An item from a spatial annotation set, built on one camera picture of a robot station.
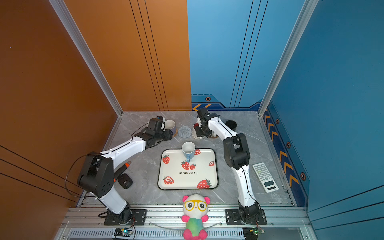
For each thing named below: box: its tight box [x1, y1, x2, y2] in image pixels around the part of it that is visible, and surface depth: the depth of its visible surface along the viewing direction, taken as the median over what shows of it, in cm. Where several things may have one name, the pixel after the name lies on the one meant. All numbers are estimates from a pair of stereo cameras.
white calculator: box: [252, 162, 279, 193], surface depth 86 cm
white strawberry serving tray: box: [157, 148, 219, 190], surface depth 91 cm
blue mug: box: [181, 141, 196, 163], surface depth 89 cm
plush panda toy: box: [181, 193, 210, 240], surface depth 71 cm
